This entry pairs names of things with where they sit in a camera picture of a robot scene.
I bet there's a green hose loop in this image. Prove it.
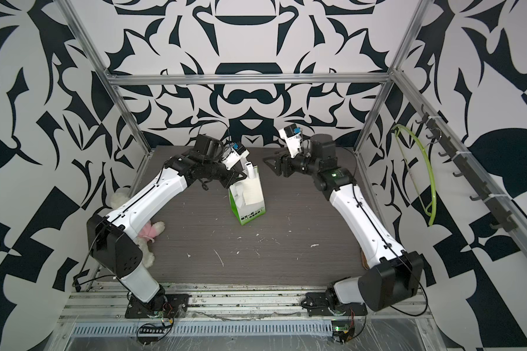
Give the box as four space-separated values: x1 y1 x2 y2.
392 123 438 227

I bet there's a white teddy bear pink shirt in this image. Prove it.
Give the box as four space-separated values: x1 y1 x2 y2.
110 190 165 269

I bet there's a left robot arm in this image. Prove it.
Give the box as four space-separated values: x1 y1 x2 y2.
86 135 249 304

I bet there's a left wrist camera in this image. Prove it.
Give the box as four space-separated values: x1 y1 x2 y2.
222 142 249 171

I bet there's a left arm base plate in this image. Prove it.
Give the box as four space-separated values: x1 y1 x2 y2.
124 293 190 319

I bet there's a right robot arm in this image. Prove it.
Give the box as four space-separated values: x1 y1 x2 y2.
264 128 424 312

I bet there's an aluminium frame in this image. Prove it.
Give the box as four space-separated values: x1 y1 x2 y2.
54 0 527 290

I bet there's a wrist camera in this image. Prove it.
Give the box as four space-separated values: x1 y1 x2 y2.
279 124 302 159
222 142 249 171

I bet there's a black hook rack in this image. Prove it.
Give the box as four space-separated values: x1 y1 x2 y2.
417 105 520 233

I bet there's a green lit controller board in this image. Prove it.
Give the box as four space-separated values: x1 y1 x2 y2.
332 320 355 345

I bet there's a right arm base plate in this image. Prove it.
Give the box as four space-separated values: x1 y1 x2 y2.
300 290 367 317

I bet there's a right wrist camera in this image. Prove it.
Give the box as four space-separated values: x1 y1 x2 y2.
279 124 302 159

